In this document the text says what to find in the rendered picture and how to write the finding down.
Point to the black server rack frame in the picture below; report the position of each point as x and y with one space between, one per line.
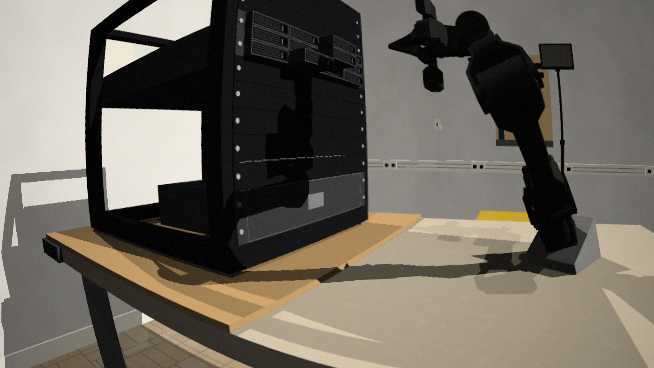
254 110

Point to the light brown wooden board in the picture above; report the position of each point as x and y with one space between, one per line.
229 303

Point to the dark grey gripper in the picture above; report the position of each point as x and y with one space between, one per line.
432 77

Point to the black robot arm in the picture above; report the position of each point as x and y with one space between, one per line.
511 91

